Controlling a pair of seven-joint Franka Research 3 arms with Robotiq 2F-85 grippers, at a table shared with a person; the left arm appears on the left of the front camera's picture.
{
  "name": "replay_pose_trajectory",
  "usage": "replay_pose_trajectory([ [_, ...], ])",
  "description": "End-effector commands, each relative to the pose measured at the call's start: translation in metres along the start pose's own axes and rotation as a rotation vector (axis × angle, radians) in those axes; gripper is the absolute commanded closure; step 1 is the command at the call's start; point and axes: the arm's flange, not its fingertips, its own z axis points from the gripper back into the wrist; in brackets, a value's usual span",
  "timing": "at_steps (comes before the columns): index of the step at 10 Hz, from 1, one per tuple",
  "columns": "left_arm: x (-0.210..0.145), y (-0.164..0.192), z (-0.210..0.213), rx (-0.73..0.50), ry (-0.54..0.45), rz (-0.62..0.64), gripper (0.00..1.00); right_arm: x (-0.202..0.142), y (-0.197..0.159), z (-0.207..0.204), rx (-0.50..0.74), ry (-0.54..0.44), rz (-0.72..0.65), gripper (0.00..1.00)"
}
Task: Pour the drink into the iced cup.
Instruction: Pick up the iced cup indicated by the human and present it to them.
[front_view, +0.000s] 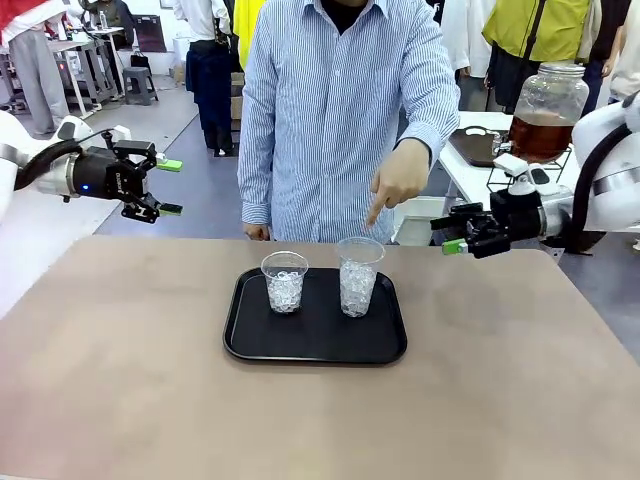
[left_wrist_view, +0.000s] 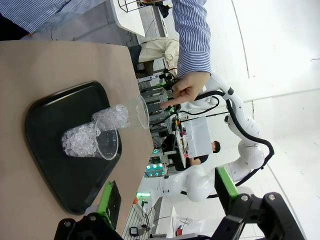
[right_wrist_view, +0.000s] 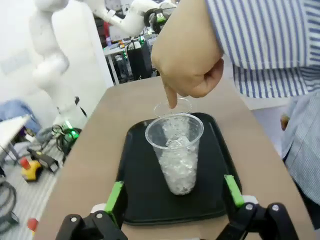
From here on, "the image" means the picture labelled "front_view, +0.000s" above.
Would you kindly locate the right gripper finger with green tip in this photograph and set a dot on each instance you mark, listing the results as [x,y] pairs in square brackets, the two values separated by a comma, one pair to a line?
[452,221]
[454,247]

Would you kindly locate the left gripper finger with green tip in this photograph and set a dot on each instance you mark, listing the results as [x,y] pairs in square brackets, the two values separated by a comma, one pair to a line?
[170,165]
[167,210]

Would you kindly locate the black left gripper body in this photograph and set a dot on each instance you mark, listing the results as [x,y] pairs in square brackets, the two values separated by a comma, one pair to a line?
[100,175]

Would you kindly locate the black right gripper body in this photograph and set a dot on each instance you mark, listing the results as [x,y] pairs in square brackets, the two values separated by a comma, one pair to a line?
[515,217]

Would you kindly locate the tall clear iced cup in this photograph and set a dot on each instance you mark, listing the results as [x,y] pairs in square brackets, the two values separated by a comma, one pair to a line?
[357,285]

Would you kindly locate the short clear iced cup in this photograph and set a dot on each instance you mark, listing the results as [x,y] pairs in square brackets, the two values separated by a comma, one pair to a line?
[284,290]

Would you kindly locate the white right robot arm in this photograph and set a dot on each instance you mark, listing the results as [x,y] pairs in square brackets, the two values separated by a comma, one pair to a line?
[597,127]

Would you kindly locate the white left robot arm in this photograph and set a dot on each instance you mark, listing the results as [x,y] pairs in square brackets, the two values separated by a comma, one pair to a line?
[10,135]

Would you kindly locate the person's left forearm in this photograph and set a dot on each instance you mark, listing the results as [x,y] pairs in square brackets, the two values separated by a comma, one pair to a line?
[430,125]

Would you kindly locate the person's right forearm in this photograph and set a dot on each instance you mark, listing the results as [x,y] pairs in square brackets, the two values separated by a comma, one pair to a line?
[255,190]

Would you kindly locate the person's left hand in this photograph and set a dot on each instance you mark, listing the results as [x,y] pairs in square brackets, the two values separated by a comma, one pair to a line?
[400,175]

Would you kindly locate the person's right hand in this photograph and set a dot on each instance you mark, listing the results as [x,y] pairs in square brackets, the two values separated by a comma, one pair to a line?
[256,232]

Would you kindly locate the white bin under side table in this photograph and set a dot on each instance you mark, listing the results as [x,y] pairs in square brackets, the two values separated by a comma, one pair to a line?
[417,220]

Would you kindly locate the white side table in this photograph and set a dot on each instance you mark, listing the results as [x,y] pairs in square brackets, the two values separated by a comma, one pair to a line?
[465,177]

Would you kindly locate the black tray under dispenser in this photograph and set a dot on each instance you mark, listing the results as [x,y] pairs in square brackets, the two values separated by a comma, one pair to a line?
[475,150]

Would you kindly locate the glass tea dispenser jar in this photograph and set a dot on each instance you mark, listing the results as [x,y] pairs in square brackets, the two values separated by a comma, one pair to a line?
[545,140]

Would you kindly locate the grey plastic stool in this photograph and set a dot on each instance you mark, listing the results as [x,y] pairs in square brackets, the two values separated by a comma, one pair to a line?
[140,85]

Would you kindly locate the brown cardboard box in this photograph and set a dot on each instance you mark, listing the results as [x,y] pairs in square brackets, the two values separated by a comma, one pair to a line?
[237,100]

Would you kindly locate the mannequin with navy skirt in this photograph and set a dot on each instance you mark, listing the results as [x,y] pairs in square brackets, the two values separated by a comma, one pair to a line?
[210,75]

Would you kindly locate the grey metal workbench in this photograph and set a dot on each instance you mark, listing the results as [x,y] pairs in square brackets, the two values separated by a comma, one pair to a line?
[85,65]

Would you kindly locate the person in grey trousers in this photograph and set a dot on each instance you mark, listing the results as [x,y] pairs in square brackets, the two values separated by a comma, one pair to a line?
[35,70]

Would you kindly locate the yellow hanging garment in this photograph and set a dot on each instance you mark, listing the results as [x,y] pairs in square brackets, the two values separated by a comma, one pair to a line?
[246,30]

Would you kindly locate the person in striped shirt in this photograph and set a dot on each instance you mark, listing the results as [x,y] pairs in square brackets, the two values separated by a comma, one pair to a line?
[325,125]

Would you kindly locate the seated person in dark jacket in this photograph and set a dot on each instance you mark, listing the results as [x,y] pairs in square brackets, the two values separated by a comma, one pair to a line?
[112,15]

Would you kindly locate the black serving tray, wet rings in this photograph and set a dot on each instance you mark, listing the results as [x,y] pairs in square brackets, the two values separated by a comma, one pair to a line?
[315,335]

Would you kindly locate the person in yellow-green jacket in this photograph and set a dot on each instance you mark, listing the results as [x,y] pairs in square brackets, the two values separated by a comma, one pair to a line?
[550,30]

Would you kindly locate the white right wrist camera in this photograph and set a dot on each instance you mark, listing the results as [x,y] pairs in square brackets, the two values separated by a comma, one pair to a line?
[520,175]

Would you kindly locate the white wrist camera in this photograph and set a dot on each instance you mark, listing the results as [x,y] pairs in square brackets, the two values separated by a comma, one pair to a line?
[520,175]
[121,134]

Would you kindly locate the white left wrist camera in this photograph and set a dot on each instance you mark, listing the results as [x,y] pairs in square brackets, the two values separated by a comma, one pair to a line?
[121,134]

